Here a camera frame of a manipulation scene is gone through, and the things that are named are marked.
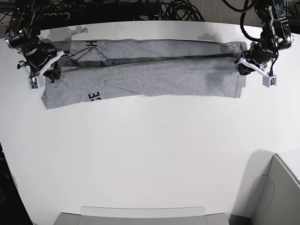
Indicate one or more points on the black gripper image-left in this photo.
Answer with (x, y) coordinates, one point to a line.
(42, 59)

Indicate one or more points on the grey chair bottom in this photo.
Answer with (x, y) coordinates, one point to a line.
(121, 216)

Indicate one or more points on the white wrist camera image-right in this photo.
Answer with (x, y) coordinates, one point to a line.
(269, 81)

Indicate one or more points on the grey T-shirt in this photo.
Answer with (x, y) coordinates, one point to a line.
(105, 69)

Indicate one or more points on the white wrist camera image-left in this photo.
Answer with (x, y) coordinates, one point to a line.
(36, 82)

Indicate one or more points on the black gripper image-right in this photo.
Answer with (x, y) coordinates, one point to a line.
(256, 56)

